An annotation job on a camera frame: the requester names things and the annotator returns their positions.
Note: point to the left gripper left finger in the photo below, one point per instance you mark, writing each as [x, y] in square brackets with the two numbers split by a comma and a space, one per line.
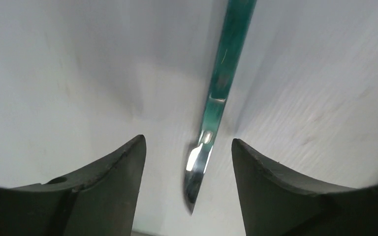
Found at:
[98, 199]

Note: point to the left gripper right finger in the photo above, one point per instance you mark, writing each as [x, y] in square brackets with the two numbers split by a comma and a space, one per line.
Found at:
[276, 200]

